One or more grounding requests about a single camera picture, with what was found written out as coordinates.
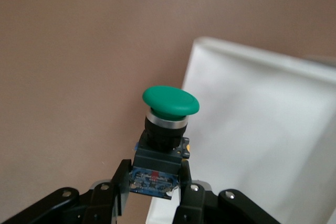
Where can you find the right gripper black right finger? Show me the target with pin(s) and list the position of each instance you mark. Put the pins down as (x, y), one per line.
(194, 205)

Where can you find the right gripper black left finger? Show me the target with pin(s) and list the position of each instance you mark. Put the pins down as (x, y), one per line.
(105, 203)

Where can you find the green mushroom push button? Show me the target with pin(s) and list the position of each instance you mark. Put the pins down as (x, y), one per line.
(170, 100)

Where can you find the white drawer cabinet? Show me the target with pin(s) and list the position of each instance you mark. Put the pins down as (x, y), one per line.
(262, 129)

